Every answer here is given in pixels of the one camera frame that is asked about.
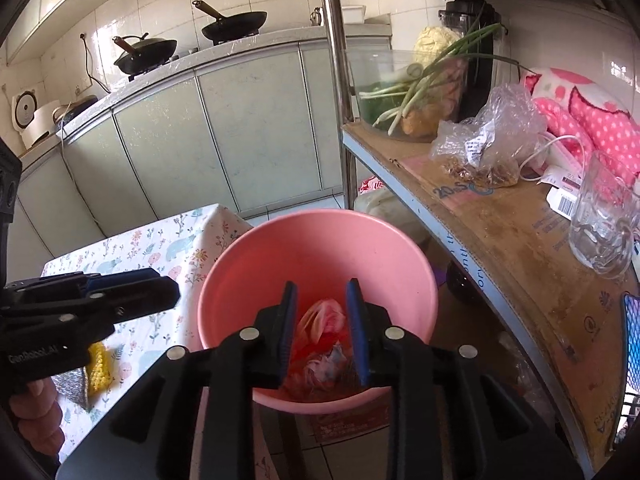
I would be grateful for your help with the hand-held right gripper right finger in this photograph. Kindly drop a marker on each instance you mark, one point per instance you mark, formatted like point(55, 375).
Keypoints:
point(359, 330)

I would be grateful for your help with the floral printed tablecloth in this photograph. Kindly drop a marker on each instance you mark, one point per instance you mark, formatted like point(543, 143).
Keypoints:
point(150, 250)

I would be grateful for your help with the brown cardboard box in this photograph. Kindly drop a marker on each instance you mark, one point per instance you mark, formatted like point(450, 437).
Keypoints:
point(350, 427)

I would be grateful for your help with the pink white wrapper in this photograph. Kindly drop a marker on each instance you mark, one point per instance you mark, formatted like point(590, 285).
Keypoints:
point(322, 317)

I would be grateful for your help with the person's left hand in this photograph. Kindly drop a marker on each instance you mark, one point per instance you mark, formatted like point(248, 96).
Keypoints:
point(35, 405)

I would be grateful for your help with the grey kitchen cabinet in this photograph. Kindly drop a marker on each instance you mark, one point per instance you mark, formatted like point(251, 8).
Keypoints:
point(240, 125)

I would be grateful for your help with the white rice cooker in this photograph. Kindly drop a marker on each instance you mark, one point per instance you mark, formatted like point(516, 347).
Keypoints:
point(30, 120)

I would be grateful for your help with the black wok with lid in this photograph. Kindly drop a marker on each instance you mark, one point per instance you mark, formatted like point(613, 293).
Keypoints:
point(145, 52)

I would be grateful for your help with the steel storage rack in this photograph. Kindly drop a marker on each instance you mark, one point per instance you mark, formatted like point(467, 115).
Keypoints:
point(337, 60)

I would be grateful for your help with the black blender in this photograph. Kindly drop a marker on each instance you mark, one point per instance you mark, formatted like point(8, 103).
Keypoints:
point(475, 15)

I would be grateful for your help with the white plastic bag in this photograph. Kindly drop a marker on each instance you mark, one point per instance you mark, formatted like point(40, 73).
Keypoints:
point(380, 205)

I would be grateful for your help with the colourful paper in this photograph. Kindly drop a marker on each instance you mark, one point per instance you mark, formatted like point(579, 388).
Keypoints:
point(330, 364)

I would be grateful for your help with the white plastic container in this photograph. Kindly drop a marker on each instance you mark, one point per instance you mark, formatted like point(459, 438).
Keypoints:
point(352, 14)

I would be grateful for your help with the cardboard shelf liner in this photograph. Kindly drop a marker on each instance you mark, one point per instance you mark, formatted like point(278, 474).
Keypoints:
point(500, 240)

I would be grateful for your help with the pink plastic basin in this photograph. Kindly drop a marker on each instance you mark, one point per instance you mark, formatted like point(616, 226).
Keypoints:
point(280, 260)

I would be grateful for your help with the steel kettle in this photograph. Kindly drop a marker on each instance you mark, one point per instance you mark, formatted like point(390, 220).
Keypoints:
point(316, 16)

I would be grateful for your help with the red plastic bag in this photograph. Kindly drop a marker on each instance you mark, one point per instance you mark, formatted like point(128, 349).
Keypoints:
point(315, 375)

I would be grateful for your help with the clear plastic bag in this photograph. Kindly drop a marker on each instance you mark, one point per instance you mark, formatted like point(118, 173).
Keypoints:
point(495, 125)

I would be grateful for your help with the green onions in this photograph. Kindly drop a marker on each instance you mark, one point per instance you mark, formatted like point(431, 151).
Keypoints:
point(430, 77)

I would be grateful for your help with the silver scrub pad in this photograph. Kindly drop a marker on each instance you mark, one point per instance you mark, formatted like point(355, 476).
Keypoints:
point(72, 387)

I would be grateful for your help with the glass mug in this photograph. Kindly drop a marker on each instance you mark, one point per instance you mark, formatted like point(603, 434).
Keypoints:
point(602, 215)

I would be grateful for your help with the black open wok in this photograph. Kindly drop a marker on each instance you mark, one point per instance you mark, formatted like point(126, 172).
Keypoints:
point(235, 24)

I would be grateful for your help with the dark round jar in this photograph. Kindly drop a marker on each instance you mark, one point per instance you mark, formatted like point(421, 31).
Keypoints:
point(460, 282)

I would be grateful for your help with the black mesh object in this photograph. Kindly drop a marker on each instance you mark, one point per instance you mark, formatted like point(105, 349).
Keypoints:
point(631, 320)

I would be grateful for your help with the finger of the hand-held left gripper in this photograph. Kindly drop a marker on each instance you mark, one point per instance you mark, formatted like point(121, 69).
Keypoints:
point(120, 278)
point(145, 300)

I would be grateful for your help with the white labelled packet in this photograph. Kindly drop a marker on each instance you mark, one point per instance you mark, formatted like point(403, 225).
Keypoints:
point(565, 200)

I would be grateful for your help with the pale cabbage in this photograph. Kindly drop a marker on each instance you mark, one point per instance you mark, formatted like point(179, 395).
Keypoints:
point(435, 42)

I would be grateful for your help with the pink polka dot pillow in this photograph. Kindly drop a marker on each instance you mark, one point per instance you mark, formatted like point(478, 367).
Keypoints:
point(585, 105)

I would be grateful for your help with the glass bowl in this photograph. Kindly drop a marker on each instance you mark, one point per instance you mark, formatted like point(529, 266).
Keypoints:
point(370, 72)

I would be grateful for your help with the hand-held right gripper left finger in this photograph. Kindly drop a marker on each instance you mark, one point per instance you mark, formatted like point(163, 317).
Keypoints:
point(289, 330)

